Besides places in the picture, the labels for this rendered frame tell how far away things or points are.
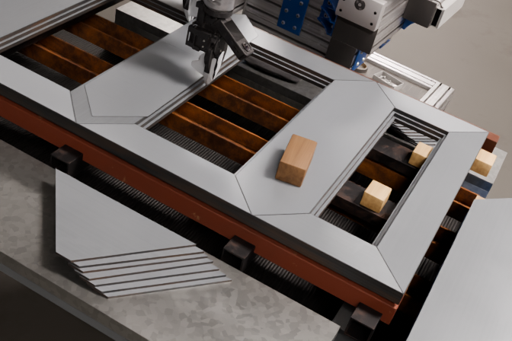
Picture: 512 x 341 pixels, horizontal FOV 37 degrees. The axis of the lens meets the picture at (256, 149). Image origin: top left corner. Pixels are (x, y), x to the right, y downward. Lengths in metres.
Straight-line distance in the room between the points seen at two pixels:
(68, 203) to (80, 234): 0.09
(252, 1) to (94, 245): 1.33
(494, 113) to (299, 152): 2.54
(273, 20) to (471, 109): 1.73
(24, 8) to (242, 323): 1.08
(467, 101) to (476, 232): 2.44
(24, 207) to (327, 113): 0.78
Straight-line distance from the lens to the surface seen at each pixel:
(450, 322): 1.50
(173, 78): 1.92
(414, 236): 1.65
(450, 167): 1.91
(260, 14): 2.61
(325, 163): 1.76
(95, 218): 1.56
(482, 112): 4.09
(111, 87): 1.85
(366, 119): 1.97
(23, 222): 1.60
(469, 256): 1.66
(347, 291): 1.56
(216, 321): 1.47
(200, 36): 1.85
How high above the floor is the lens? 1.84
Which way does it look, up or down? 35 degrees down
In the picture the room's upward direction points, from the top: 15 degrees clockwise
